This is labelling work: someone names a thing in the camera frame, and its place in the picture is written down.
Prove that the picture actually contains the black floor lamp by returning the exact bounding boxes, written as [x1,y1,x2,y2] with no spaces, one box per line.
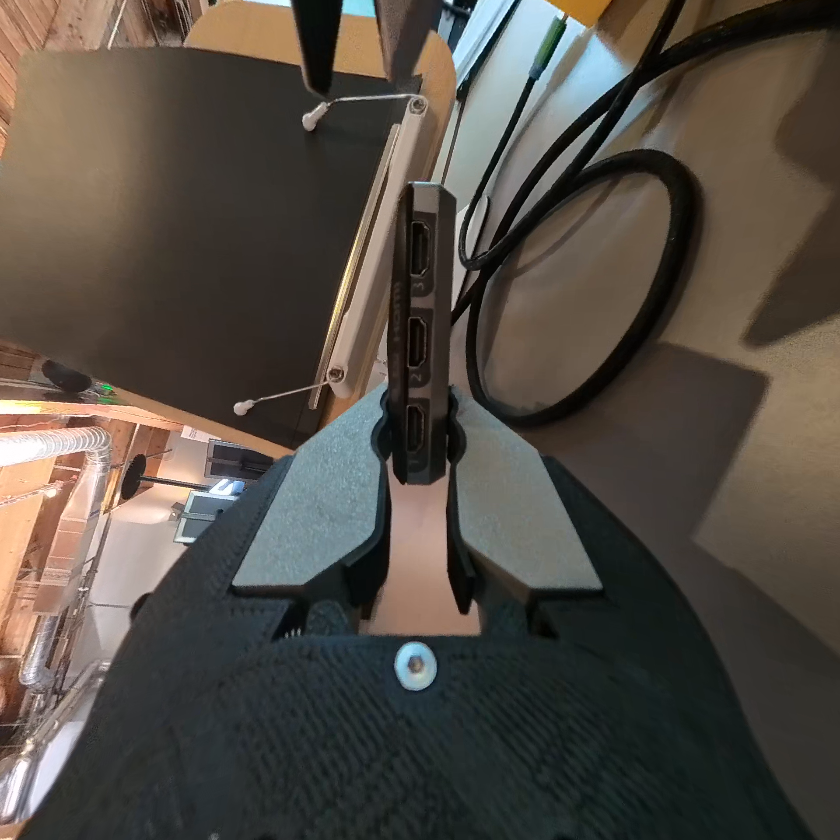
[120,454,217,501]

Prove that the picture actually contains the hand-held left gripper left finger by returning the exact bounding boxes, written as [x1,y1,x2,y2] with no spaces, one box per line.
[233,384,393,608]

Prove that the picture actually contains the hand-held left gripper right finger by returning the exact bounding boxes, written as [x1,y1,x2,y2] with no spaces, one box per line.
[448,392,606,616]

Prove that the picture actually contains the grey framed dark panel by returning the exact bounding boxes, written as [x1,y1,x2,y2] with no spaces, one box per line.
[174,482,244,546]
[206,440,273,480]

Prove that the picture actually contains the wire arm with white tip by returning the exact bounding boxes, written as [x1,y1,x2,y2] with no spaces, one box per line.
[233,367,345,417]
[301,94,427,132]

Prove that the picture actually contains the wooden board with black panel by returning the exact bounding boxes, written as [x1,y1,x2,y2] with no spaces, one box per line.
[0,0,457,463]

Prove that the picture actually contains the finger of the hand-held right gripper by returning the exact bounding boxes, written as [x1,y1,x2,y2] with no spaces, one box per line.
[374,0,434,83]
[292,0,345,93]

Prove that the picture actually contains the silver ventilation duct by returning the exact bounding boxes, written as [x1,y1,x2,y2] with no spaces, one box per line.
[0,427,116,821]

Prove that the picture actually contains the thick black braided hdmi cable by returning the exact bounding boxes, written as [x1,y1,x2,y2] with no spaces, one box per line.
[467,13,840,427]

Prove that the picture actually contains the black hdmi switch box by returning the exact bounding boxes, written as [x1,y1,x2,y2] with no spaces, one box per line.
[387,182,457,487]

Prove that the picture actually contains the thin black cable green plugs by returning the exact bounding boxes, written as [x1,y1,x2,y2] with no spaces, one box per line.
[457,0,573,271]

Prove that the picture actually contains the black switch output cable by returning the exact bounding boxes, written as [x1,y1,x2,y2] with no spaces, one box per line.
[451,0,683,322]

